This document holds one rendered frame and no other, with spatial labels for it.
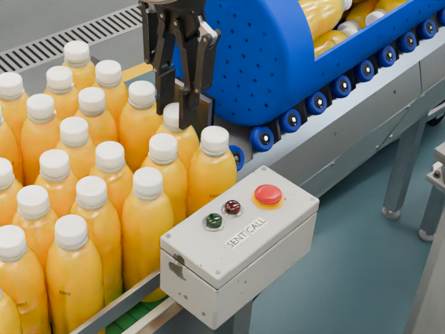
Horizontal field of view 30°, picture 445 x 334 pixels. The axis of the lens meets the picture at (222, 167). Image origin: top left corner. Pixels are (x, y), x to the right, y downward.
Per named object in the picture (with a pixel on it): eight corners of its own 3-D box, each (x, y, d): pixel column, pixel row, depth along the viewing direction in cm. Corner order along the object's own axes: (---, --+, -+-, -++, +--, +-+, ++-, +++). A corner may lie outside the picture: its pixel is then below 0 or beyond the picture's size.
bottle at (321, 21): (289, 46, 132) (361, 3, 144) (259, 13, 134) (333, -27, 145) (271, 73, 138) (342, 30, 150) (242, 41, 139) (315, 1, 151)
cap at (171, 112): (187, 111, 123) (187, 101, 122) (192, 126, 120) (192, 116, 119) (161, 112, 122) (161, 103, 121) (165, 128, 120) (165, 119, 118)
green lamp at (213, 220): (226, 223, 106) (226, 217, 105) (214, 232, 104) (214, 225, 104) (213, 215, 107) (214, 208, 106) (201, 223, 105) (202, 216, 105)
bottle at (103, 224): (75, 318, 118) (66, 217, 105) (69, 279, 123) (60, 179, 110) (126, 310, 119) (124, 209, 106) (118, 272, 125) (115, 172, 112)
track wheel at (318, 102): (322, 85, 150) (315, 87, 151) (307, 95, 147) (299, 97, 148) (332, 108, 151) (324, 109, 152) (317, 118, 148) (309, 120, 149)
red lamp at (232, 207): (244, 210, 108) (244, 203, 107) (232, 219, 106) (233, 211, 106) (231, 201, 109) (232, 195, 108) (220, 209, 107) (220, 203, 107)
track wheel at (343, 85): (347, 69, 154) (339, 71, 155) (332, 79, 151) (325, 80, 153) (356, 91, 155) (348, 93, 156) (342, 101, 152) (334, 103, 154)
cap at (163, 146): (165, 164, 114) (165, 154, 113) (143, 152, 115) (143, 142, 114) (183, 150, 116) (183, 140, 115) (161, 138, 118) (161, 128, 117)
